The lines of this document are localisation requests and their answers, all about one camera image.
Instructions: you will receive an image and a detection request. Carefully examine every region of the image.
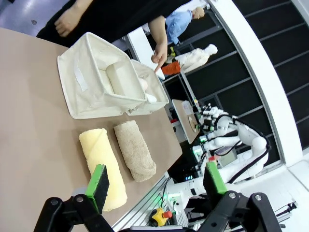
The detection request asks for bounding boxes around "bare white mannequin torso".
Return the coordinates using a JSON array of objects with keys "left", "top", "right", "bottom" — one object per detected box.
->
[{"left": 175, "top": 44, "right": 218, "bottom": 73}]

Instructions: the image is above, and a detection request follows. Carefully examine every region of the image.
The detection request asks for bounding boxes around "white towel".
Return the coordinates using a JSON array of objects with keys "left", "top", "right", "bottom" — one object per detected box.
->
[{"left": 105, "top": 63, "right": 143, "bottom": 95}]

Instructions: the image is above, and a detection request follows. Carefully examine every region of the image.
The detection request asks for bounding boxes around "orange cloth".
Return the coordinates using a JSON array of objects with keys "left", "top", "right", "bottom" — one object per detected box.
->
[{"left": 161, "top": 61, "right": 181, "bottom": 76}]

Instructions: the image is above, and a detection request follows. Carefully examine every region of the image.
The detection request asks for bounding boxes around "cream fabric basket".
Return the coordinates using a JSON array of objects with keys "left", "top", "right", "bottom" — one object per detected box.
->
[
  {"left": 57, "top": 32, "right": 151, "bottom": 119},
  {"left": 125, "top": 59, "right": 169, "bottom": 116}
]

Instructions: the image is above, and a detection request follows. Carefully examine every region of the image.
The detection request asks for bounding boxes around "person's left hand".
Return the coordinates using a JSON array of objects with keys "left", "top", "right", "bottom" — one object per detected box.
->
[{"left": 151, "top": 43, "right": 169, "bottom": 73}]

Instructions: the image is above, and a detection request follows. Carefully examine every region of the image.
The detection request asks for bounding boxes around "wooden background table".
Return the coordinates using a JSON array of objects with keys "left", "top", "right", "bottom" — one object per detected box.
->
[{"left": 171, "top": 98, "right": 201, "bottom": 144}]

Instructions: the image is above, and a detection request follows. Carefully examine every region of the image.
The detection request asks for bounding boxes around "yellow emergency stop button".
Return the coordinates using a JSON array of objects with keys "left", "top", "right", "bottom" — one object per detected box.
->
[{"left": 151, "top": 208, "right": 173, "bottom": 227}]

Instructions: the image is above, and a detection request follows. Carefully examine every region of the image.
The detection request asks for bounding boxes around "mannequin in blue shirt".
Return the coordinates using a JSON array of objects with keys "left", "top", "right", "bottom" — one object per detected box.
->
[{"left": 165, "top": 6, "right": 206, "bottom": 45}]

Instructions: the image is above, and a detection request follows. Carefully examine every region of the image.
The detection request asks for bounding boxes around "person's right forearm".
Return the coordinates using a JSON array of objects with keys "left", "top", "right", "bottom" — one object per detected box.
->
[{"left": 71, "top": 0, "right": 103, "bottom": 19}]

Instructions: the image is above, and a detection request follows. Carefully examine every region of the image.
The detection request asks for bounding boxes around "person's left forearm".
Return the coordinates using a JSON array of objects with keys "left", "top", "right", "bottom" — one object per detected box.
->
[{"left": 148, "top": 15, "right": 169, "bottom": 48}]

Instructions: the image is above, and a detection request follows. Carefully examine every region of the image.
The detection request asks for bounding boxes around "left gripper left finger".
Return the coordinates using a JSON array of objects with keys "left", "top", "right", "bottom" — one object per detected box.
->
[{"left": 33, "top": 164, "right": 114, "bottom": 232}]

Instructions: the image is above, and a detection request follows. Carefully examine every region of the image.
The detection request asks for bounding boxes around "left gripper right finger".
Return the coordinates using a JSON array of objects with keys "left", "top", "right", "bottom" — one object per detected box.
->
[{"left": 200, "top": 162, "right": 283, "bottom": 232}]

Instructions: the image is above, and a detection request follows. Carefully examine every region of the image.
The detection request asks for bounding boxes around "beige towel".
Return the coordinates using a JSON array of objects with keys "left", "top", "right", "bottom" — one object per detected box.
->
[{"left": 113, "top": 120, "right": 157, "bottom": 182}]

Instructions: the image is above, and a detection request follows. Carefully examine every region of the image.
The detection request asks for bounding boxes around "person's right hand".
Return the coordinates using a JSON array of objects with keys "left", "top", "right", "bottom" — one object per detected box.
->
[{"left": 54, "top": 8, "right": 82, "bottom": 38}]

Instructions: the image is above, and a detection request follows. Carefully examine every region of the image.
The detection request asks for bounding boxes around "grey control box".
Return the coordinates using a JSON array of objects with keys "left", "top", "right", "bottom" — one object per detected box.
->
[{"left": 218, "top": 147, "right": 240, "bottom": 168}]

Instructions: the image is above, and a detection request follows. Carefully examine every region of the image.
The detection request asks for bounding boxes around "yellow towel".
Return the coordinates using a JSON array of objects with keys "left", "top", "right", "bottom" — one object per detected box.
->
[{"left": 79, "top": 128, "right": 128, "bottom": 213}]

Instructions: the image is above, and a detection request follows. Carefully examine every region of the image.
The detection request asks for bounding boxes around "person in black t-shirt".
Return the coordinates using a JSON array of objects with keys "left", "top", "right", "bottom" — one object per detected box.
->
[{"left": 36, "top": 0, "right": 167, "bottom": 49}]

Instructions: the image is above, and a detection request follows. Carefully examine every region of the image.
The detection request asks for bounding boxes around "white side table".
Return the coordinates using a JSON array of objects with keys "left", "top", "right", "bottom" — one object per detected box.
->
[{"left": 126, "top": 24, "right": 167, "bottom": 82}]

